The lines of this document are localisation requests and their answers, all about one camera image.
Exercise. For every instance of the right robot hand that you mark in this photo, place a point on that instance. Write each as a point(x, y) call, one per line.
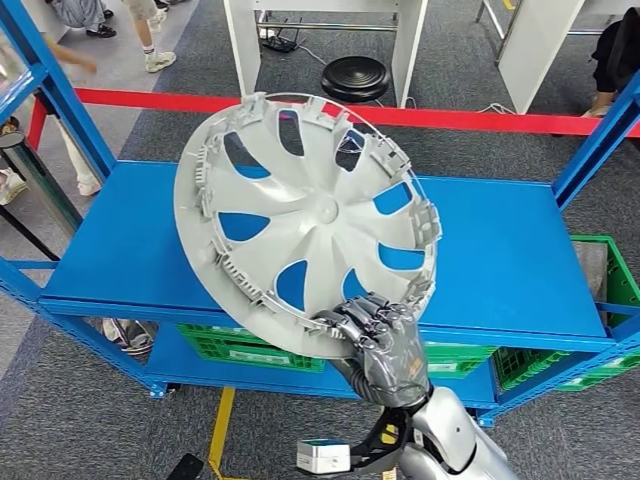
point(395, 371)

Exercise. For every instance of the grey plastic hubcap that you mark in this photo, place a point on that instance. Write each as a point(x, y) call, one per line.
point(300, 218)

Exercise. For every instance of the blue metal shelf rack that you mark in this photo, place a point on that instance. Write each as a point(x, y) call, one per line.
point(125, 232)

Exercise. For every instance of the green plastic crate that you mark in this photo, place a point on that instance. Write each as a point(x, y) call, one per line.
point(260, 358)
point(460, 364)
point(623, 278)

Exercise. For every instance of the red barrier belt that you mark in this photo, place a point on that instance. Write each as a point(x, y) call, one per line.
point(450, 120)

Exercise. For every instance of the grey board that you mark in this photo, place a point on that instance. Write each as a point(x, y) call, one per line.
point(590, 272)

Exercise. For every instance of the black round stool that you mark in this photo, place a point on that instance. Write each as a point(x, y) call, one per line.
point(354, 76)

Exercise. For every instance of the black power strip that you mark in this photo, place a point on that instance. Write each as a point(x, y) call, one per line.
point(280, 45)

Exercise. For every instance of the white desk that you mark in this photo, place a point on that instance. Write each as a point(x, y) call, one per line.
point(242, 46)
point(530, 53)

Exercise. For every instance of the person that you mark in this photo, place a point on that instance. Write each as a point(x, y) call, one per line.
point(160, 61)
point(615, 53)
point(75, 12)
point(82, 179)

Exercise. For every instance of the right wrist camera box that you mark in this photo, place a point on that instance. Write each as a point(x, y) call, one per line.
point(322, 457)

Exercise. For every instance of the chrome stanchion post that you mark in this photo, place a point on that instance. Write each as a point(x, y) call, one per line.
point(42, 185)

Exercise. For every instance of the black stanchion post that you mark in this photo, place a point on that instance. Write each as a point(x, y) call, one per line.
point(25, 232)

